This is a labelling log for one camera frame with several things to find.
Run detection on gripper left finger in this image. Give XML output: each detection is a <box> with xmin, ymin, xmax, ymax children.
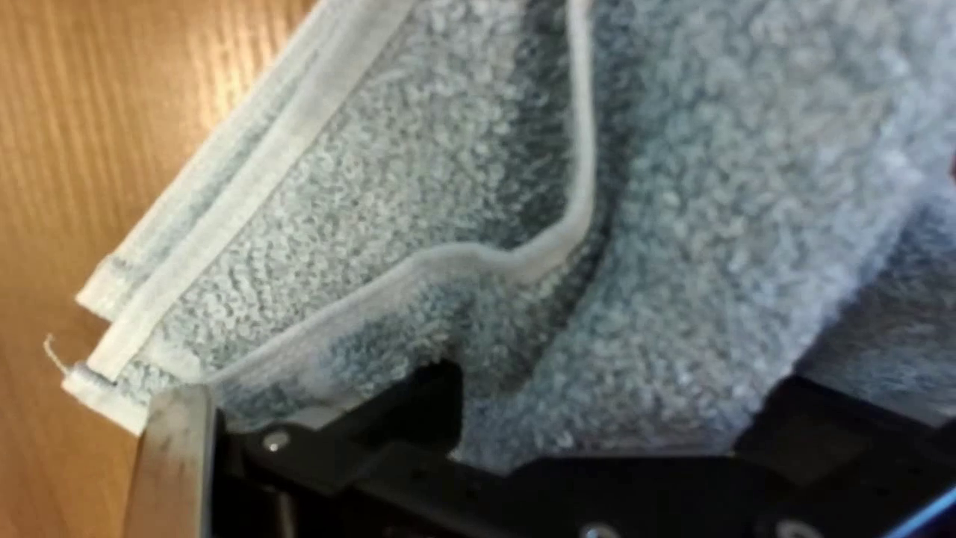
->
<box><xmin>125</xmin><ymin>360</ymin><xmax>465</xmax><ymax>538</ymax></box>

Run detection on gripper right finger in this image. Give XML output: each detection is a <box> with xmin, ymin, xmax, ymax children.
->
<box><xmin>735</xmin><ymin>375</ymin><xmax>956</xmax><ymax>538</ymax></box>

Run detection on light blue terry towel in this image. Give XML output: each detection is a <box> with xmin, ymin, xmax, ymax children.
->
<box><xmin>43</xmin><ymin>0</ymin><xmax>956</xmax><ymax>477</ymax></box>

